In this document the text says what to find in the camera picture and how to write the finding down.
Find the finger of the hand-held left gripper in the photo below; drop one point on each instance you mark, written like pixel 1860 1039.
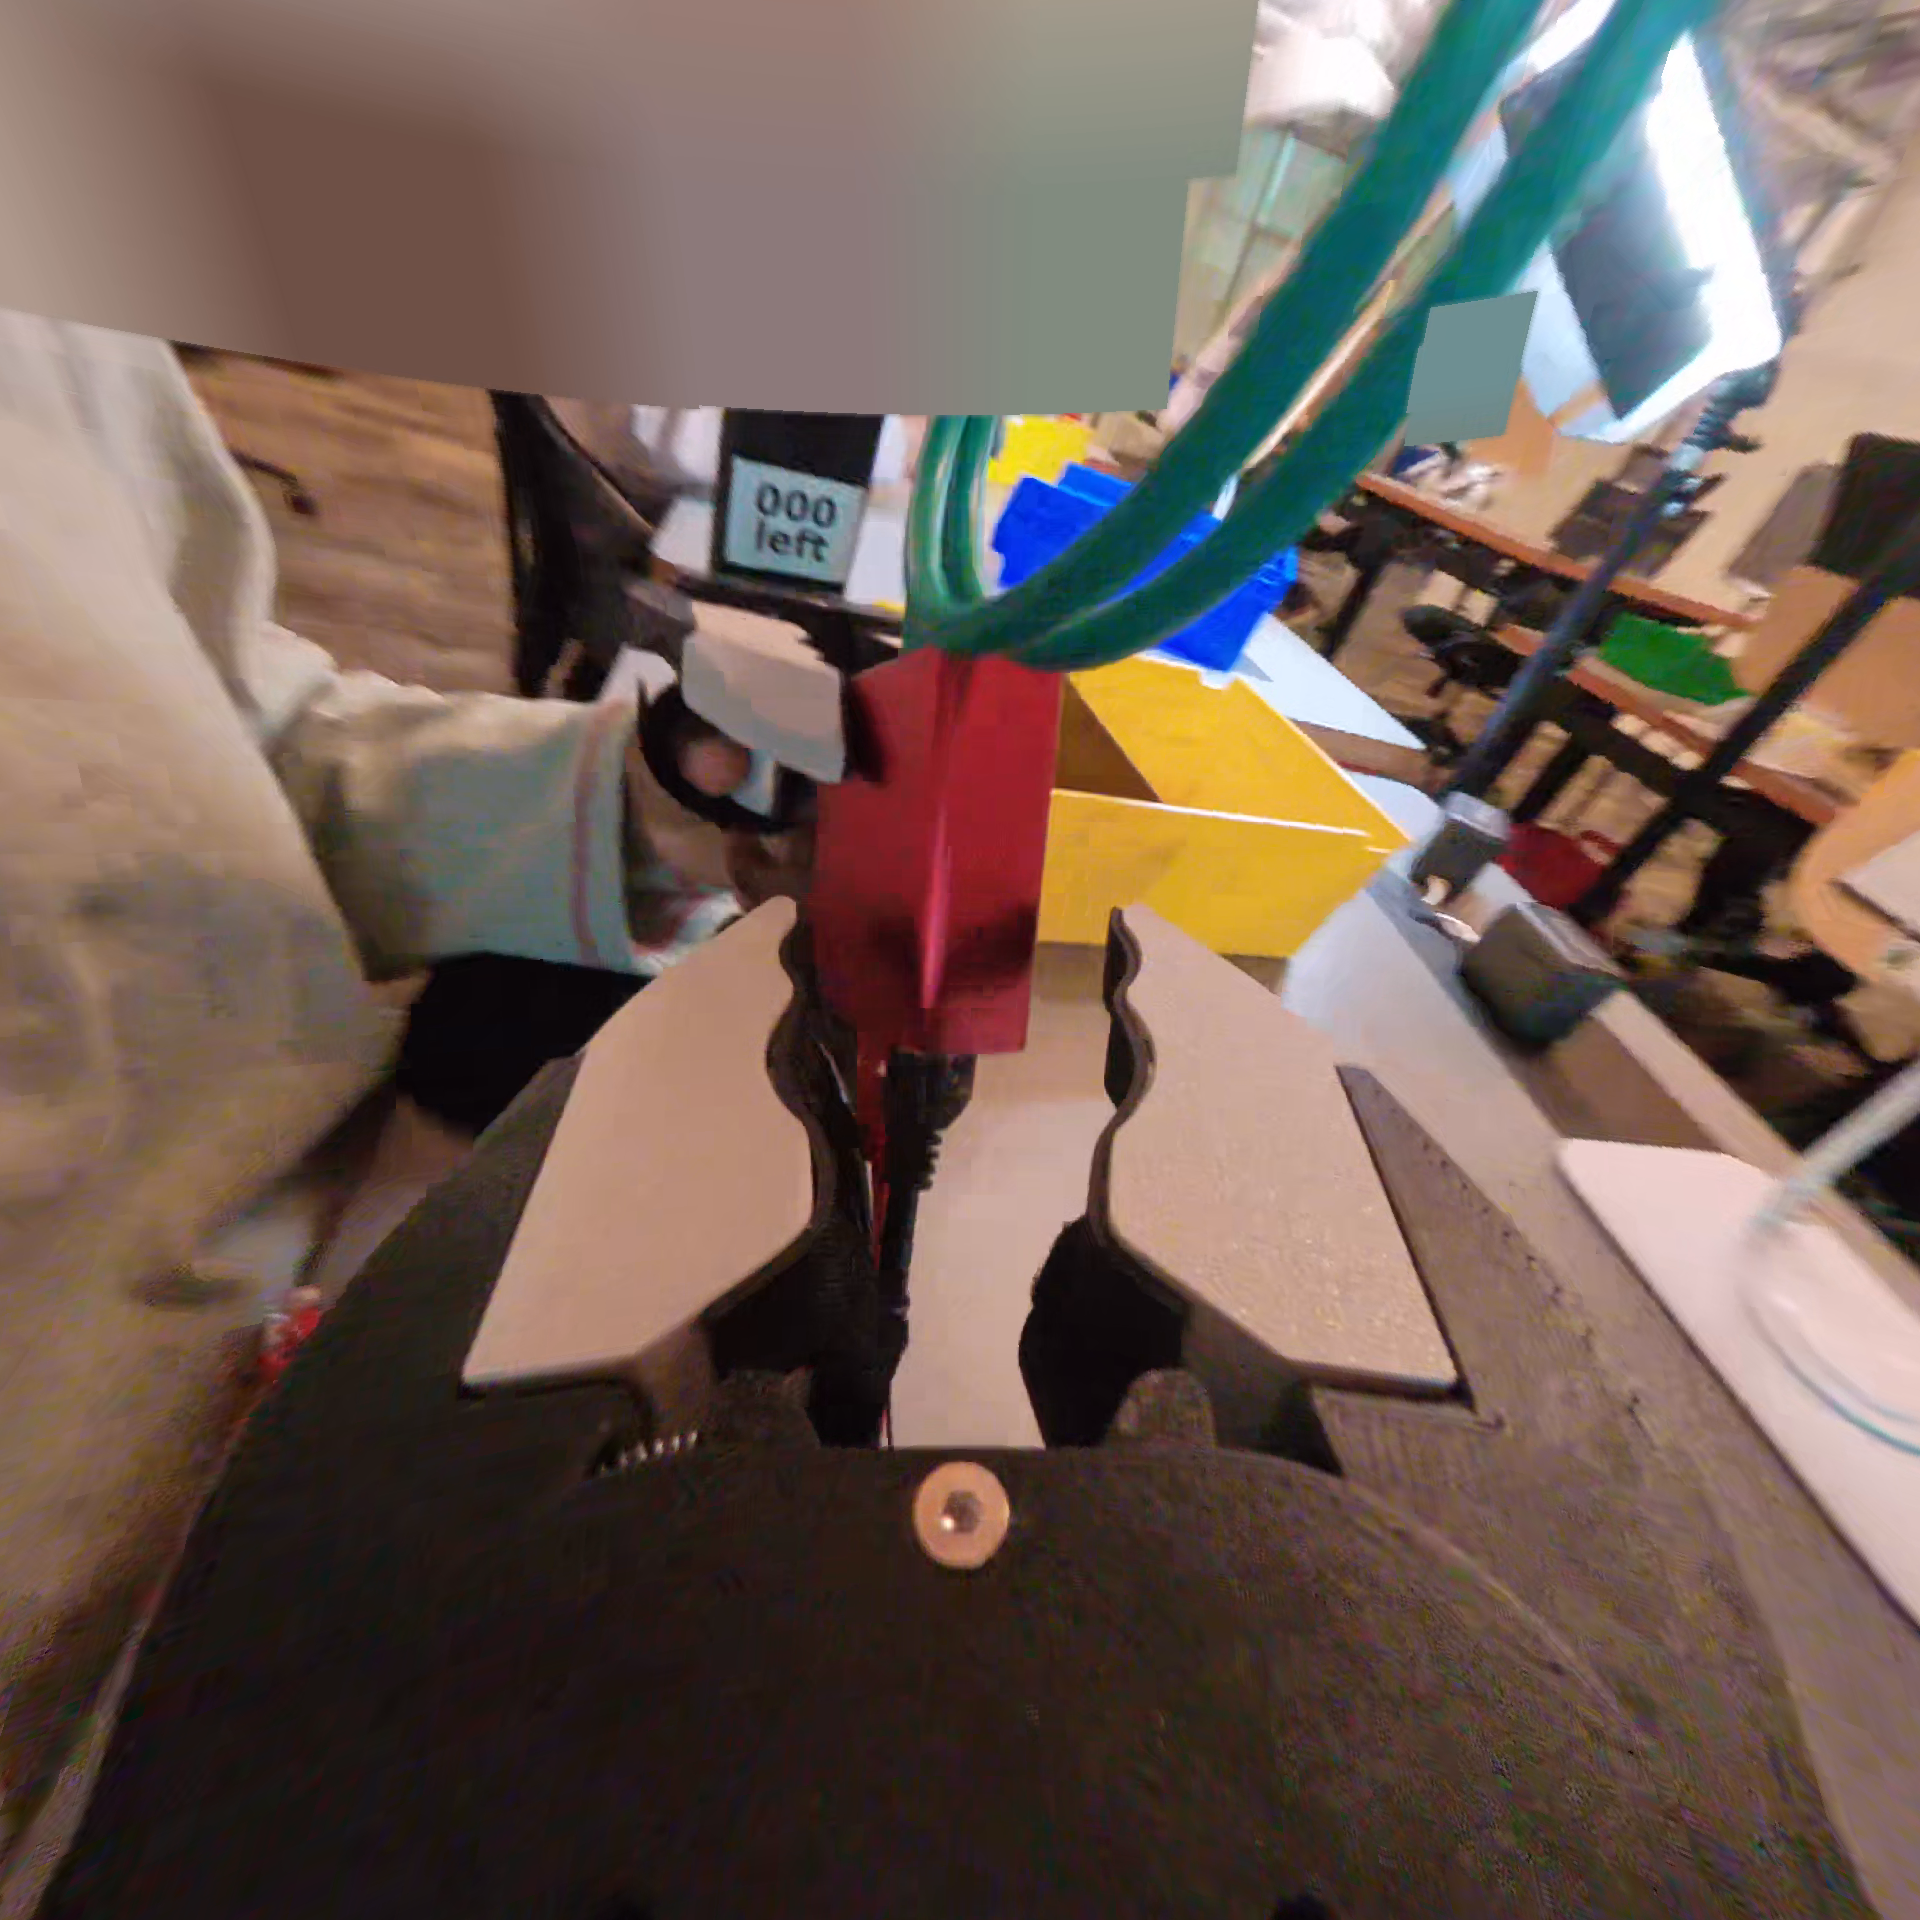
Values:
pixel 764 701

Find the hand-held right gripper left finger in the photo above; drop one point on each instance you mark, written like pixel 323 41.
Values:
pixel 661 1199

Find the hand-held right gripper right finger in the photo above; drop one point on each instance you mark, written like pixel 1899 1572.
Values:
pixel 1254 1210

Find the red ethernet splitter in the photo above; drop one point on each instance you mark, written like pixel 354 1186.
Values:
pixel 932 839

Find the blue plastic bin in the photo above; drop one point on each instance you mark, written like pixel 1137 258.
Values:
pixel 1054 525

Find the yellow plastic bin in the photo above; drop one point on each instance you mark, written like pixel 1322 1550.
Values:
pixel 1047 447
pixel 1196 884

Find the grey desk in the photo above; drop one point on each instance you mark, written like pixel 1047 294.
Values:
pixel 991 1199

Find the grey power box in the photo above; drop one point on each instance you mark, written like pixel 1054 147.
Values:
pixel 1545 973

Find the white board stand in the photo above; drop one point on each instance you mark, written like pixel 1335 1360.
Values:
pixel 1679 1245

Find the dark grey power adapter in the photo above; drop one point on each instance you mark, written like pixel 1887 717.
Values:
pixel 1455 839

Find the person's beige sweater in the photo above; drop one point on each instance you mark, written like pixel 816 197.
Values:
pixel 147 901

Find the green plastic bin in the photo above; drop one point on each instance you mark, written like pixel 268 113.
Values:
pixel 1665 659

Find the wooden office table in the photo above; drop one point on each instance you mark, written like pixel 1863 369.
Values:
pixel 1497 545

